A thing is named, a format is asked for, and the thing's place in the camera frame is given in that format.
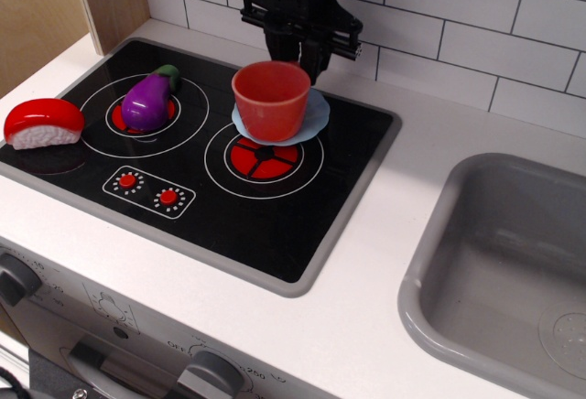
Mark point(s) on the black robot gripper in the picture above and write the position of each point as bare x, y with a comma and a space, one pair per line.
320, 27

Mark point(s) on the grey sink basin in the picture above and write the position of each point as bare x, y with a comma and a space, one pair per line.
496, 286

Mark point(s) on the black toy stovetop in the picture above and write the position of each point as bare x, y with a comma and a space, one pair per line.
268, 214

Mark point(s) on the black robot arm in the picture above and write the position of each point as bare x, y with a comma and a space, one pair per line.
306, 32

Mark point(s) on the wooden side panel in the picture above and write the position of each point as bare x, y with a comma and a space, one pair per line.
34, 32

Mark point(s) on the orange plastic cup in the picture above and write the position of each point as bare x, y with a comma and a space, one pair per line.
271, 98

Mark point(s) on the grey right oven knob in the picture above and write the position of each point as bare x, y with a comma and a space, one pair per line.
210, 376

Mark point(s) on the grey oven door handle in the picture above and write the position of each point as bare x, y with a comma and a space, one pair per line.
116, 374

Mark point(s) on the light blue plate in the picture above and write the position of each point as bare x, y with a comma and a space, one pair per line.
316, 118

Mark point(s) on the purple toy eggplant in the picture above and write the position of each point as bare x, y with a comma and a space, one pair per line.
145, 106

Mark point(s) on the grey left oven knob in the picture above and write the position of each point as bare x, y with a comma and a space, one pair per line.
18, 280

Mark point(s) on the grey oven knob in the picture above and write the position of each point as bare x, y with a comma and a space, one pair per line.
210, 376
18, 280

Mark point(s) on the red toy sushi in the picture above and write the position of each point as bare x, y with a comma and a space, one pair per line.
43, 122

